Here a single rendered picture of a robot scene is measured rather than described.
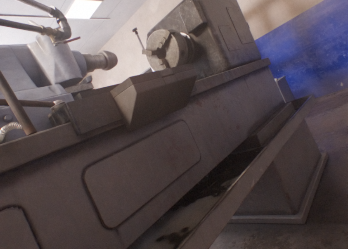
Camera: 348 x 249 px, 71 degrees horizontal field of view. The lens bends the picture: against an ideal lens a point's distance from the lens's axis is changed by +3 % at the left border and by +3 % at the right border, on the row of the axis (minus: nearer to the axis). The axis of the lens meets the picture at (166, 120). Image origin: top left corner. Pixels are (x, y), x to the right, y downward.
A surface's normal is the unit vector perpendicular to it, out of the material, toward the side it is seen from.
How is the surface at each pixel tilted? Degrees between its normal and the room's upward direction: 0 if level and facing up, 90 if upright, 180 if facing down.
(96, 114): 90
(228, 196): 90
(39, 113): 90
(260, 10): 90
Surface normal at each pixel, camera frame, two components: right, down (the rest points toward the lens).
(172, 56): -0.62, 0.29
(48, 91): 0.39, -0.69
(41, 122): 0.66, -0.29
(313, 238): -0.42, -0.91
